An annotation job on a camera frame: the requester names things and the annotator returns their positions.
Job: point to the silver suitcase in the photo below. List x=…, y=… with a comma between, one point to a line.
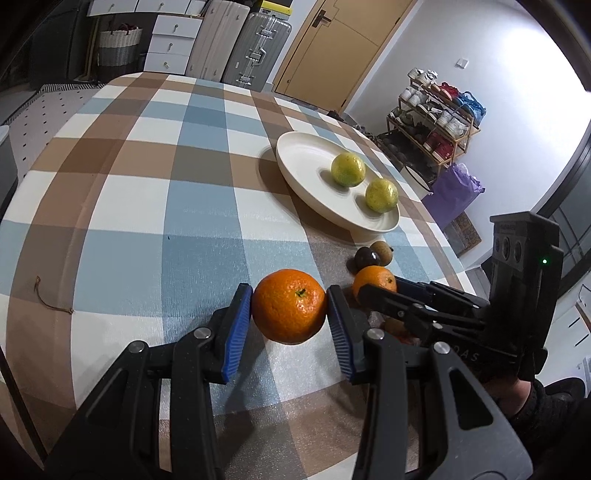
x=256, y=50

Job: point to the beige suitcase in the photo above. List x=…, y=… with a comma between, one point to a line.
x=217, y=41

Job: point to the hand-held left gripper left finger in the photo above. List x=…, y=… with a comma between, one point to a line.
x=236, y=332

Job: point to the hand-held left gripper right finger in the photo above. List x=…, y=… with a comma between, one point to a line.
x=340, y=332

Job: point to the large orange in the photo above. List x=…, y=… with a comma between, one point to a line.
x=289, y=305

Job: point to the patterned door mat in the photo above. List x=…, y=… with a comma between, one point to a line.
x=464, y=233

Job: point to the large yellow-green pear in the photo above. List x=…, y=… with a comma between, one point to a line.
x=348, y=169

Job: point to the wooden door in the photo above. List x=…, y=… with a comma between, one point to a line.
x=341, y=50

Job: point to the person's right hand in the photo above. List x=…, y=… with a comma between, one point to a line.
x=505, y=394

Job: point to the brown kiwi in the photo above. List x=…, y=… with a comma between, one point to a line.
x=384, y=251

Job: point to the woven laundry basket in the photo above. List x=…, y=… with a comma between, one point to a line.
x=117, y=46

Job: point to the small orange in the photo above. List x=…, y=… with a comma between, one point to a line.
x=374, y=276

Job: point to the black framed glass door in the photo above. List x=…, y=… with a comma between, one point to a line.
x=565, y=221

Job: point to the black and yellow box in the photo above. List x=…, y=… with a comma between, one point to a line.
x=276, y=7

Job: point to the large dark purple plum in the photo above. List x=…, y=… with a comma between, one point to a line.
x=364, y=259

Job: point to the white drawer cabinet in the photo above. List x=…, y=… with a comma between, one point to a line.
x=173, y=44

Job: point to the rows of assorted shoes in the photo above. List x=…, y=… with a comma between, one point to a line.
x=443, y=117

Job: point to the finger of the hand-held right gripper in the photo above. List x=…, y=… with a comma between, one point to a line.
x=388, y=300
x=418, y=288

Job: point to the purple bag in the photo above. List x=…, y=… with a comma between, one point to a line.
x=455, y=194

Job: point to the cream round plate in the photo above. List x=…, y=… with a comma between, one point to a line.
x=304, y=161

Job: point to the checkered tablecloth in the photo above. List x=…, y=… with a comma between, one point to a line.
x=138, y=207

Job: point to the person's right forearm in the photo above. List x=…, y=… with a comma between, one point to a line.
x=549, y=410

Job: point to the small yellow-green pear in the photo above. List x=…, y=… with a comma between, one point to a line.
x=381, y=195

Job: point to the grey dotted rug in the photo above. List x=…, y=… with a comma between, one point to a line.
x=46, y=120

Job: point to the white enamel basin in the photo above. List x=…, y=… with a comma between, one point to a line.
x=418, y=177

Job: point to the wooden shoe rack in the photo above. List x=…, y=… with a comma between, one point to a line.
x=457, y=147

